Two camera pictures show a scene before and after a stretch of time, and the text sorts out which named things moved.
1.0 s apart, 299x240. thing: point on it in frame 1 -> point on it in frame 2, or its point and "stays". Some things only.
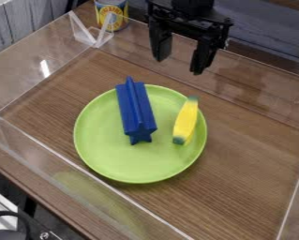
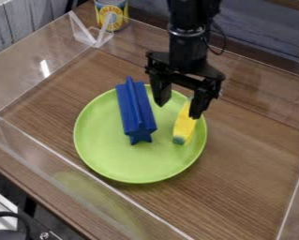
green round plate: x=103 y=143 stays
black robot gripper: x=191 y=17 -> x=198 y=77
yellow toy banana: x=187 y=122 stays
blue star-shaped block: x=136 y=114 stays
